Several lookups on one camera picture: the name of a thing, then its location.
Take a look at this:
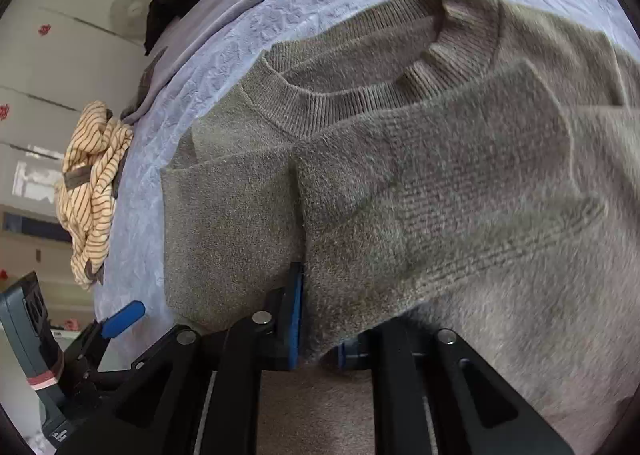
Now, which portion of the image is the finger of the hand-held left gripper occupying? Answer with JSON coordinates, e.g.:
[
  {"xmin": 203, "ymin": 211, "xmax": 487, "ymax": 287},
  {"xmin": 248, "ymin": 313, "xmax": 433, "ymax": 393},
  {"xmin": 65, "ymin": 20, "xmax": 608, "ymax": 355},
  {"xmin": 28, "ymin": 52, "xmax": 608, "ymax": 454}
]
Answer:
[{"xmin": 64, "ymin": 301, "xmax": 147, "ymax": 388}]

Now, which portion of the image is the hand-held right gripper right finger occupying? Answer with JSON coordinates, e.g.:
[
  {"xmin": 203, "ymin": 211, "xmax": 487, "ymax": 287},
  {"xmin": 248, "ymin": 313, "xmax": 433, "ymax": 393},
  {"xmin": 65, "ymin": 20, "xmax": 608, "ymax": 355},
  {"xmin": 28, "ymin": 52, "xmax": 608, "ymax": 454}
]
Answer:
[{"xmin": 337, "ymin": 319, "xmax": 576, "ymax": 455}]

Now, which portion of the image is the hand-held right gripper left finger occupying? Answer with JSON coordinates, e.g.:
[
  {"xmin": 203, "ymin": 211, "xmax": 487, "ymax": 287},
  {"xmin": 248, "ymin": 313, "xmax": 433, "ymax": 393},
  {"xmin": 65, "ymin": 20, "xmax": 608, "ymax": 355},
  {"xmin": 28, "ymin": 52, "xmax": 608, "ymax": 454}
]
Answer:
[{"xmin": 57, "ymin": 262, "xmax": 306, "ymax": 455}]

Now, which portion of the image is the olive knit sweater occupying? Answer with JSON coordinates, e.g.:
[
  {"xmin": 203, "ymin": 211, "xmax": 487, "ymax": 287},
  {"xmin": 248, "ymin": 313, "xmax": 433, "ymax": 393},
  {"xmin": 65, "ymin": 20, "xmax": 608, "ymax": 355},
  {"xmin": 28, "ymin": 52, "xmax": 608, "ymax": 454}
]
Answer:
[{"xmin": 162, "ymin": 0, "xmax": 640, "ymax": 455}]

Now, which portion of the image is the yellow striped garment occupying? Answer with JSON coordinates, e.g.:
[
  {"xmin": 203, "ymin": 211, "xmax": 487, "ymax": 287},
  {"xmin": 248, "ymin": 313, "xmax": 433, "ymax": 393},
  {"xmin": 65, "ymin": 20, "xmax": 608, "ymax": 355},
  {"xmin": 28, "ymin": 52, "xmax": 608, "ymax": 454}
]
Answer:
[{"xmin": 56, "ymin": 101, "xmax": 135, "ymax": 291}]

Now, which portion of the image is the lavender embossed blanket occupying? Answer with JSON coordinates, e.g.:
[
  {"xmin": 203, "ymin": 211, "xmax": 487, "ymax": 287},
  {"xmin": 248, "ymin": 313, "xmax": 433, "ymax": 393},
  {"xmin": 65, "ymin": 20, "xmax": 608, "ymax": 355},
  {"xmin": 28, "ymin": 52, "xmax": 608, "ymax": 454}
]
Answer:
[{"xmin": 92, "ymin": 0, "xmax": 640, "ymax": 366}]

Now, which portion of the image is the grey-lilac bed sheet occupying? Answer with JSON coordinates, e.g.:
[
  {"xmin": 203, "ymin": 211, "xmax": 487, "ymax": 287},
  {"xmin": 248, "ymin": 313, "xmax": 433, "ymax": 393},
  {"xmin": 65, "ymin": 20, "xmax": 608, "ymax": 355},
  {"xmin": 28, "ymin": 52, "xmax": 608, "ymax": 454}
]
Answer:
[{"xmin": 120, "ymin": 0, "xmax": 351, "ymax": 123}]

